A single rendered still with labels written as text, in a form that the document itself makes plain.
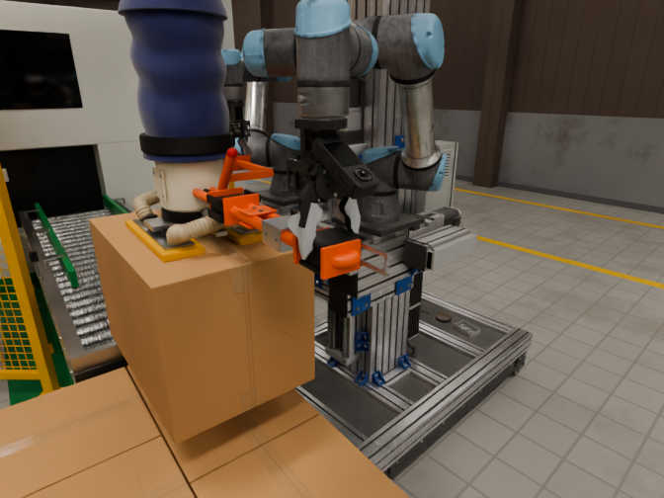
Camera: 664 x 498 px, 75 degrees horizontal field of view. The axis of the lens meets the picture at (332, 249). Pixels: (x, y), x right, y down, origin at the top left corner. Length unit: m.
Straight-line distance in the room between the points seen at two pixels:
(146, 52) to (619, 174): 6.13
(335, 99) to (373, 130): 1.00
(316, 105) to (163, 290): 0.51
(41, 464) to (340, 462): 0.76
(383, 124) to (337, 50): 0.99
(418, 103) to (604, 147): 5.62
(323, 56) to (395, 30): 0.48
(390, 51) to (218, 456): 1.09
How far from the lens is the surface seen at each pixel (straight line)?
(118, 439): 1.42
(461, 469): 2.03
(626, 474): 2.28
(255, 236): 1.13
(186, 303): 0.97
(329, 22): 0.64
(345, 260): 0.65
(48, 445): 1.49
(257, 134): 1.79
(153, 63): 1.10
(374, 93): 1.61
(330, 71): 0.63
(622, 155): 6.66
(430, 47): 1.07
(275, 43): 0.78
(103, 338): 1.94
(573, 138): 6.81
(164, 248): 1.08
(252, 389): 1.17
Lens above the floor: 1.45
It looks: 20 degrees down
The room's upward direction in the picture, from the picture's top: straight up
